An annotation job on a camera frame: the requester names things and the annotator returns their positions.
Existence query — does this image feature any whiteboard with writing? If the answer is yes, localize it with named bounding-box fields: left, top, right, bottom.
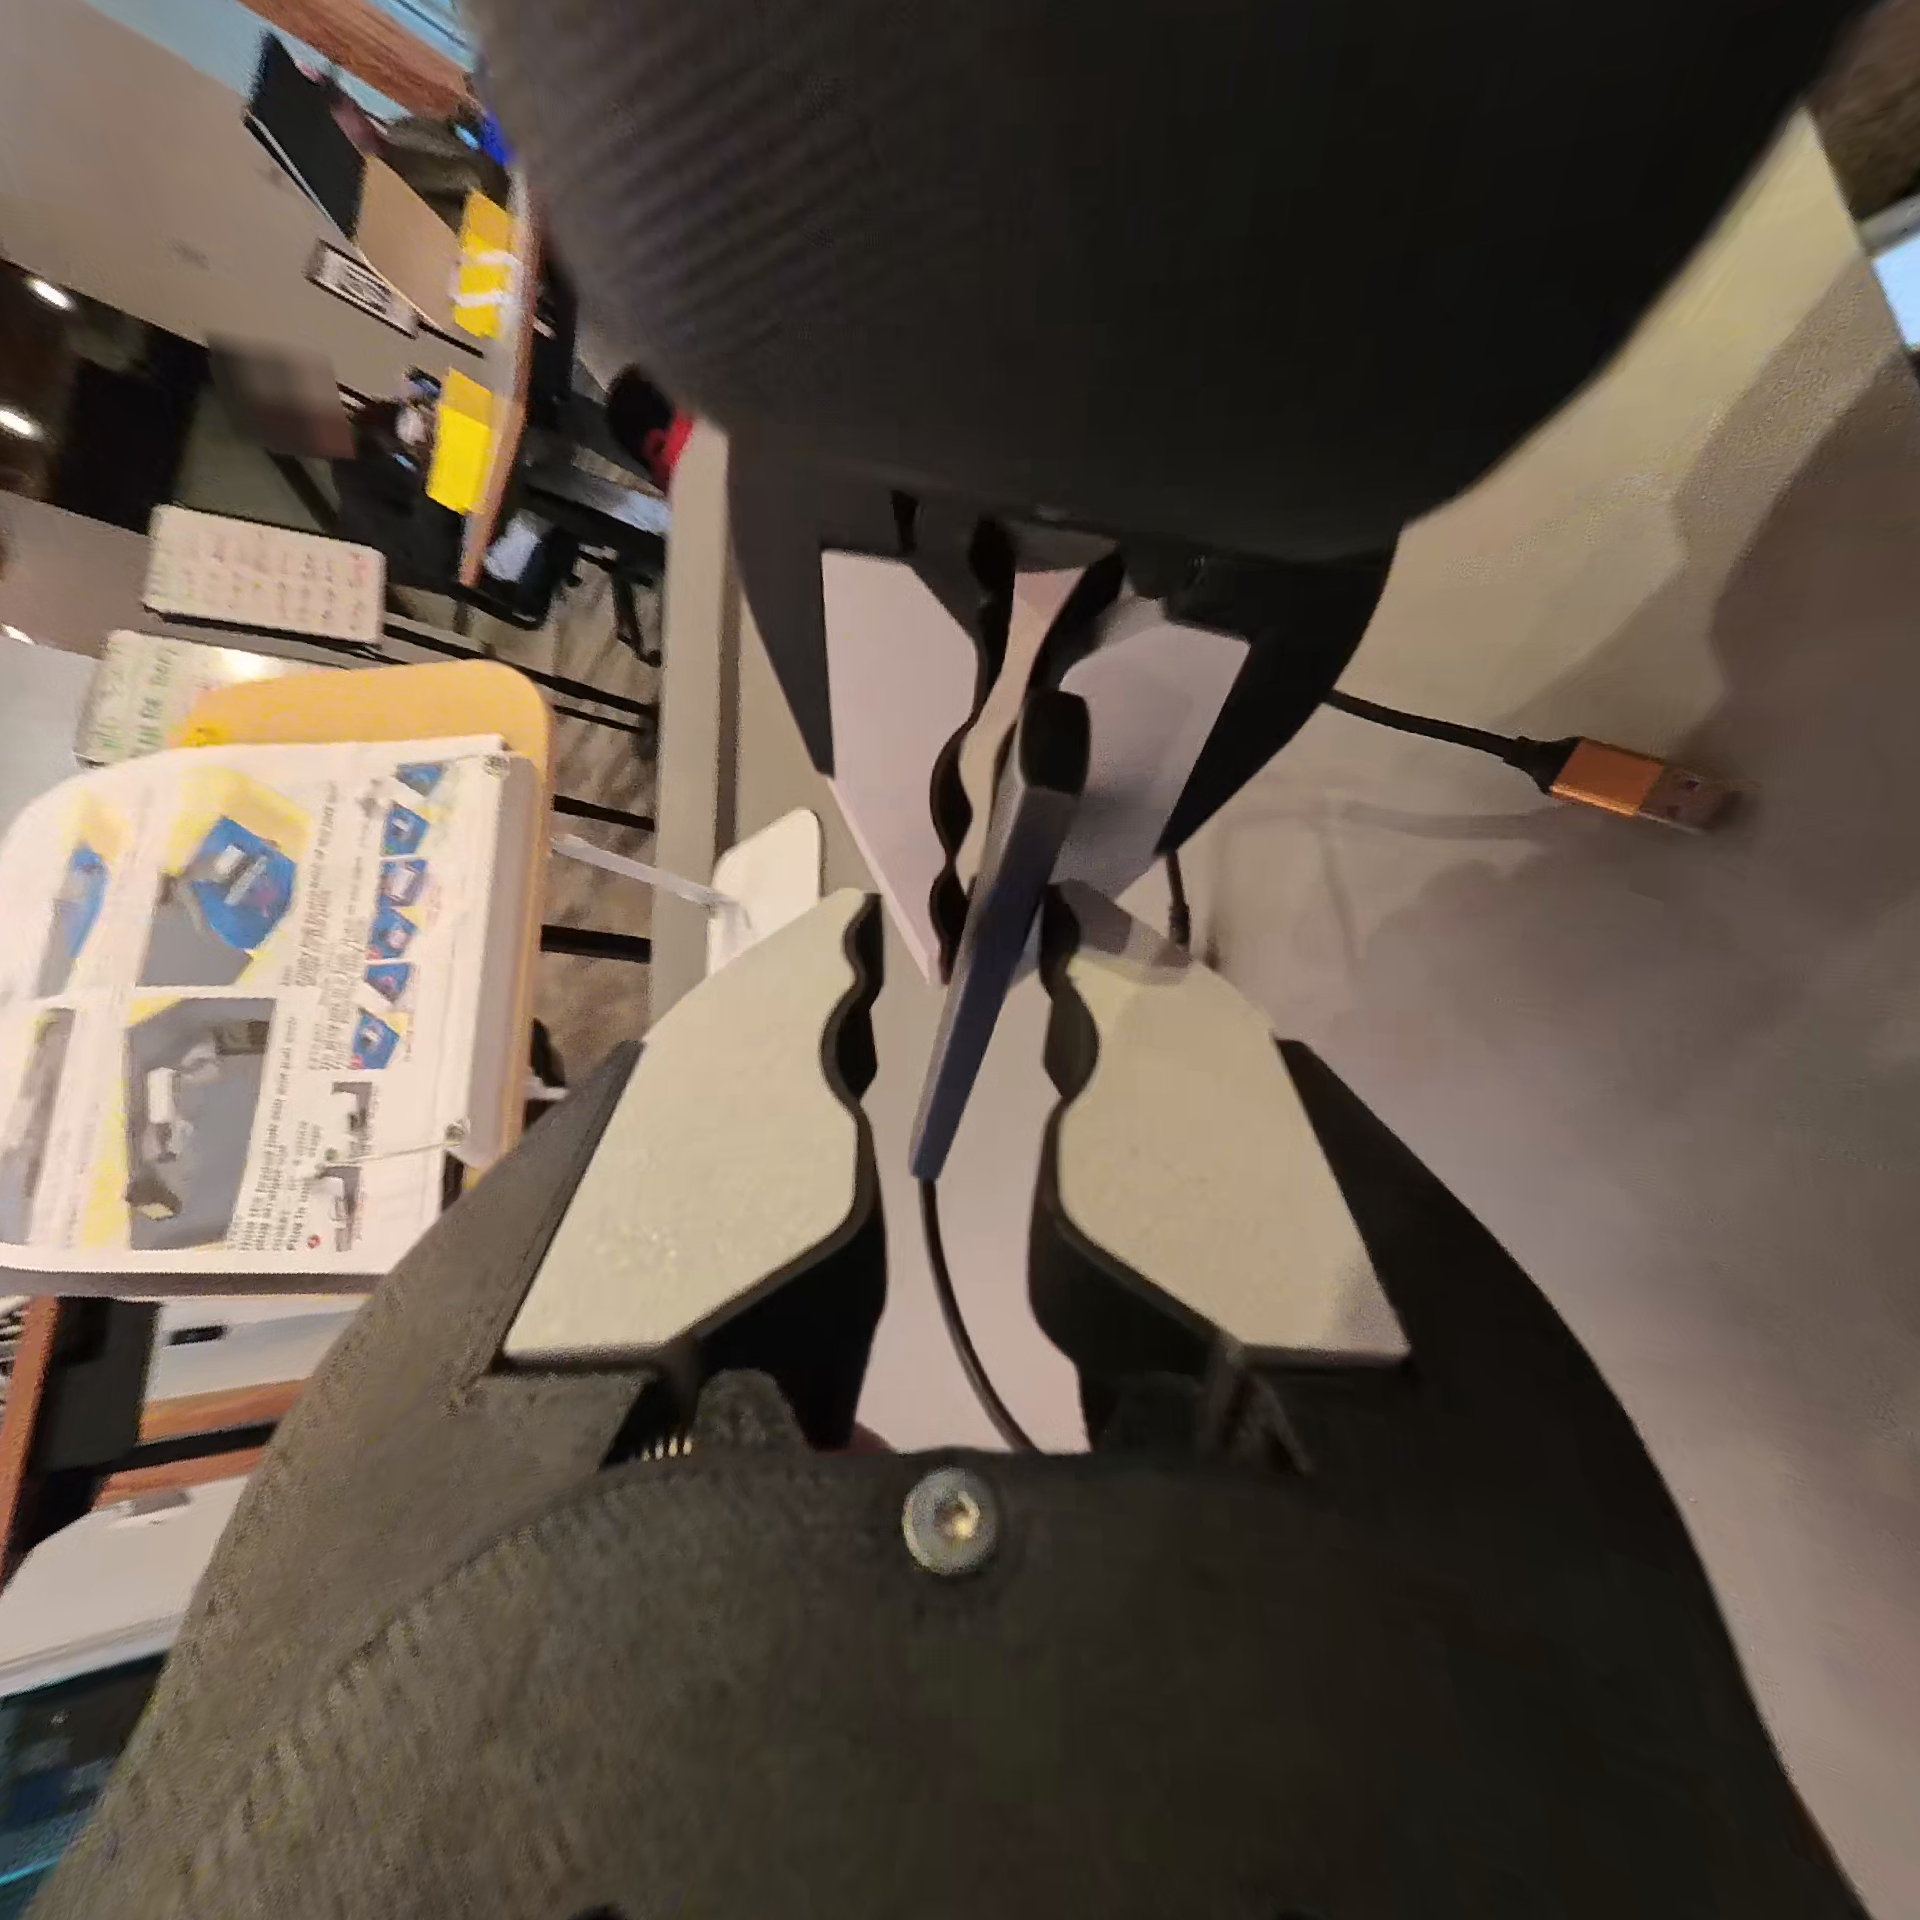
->
left=144, top=501, right=393, bottom=648
left=77, top=630, right=273, bottom=767

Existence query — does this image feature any printed instruction sheet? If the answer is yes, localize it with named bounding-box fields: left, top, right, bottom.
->
left=0, top=736, right=519, bottom=1291

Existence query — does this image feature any black cable orange plug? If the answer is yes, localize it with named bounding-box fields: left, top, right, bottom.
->
left=1321, top=684, right=1743, bottom=841

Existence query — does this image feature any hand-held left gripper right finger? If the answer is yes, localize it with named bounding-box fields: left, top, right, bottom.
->
left=1030, top=945, right=1413, bottom=1441

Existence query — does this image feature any wooden workbench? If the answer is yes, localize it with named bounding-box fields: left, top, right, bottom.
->
left=300, top=166, right=559, bottom=602

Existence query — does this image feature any hub cable grey plug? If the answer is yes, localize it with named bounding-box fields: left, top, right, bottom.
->
left=917, top=1175, right=1053, bottom=1457

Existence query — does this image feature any dark USB hub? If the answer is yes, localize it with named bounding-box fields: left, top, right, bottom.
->
left=907, top=690, right=1093, bottom=1181

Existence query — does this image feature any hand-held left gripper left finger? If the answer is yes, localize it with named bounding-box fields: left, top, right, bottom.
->
left=499, top=886, right=895, bottom=1435

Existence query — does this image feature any white stand base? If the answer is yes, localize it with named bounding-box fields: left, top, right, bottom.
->
left=708, top=804, right=873, bottom=962

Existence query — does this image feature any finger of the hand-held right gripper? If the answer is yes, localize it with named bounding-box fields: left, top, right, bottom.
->
left=1044, top=586, right=1263, bottom=902
left=817, top=546, right=1009, bottom=978

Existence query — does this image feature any yellow plastic object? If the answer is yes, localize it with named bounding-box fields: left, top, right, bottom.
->
left=444, top=186, right=525, bottom=341

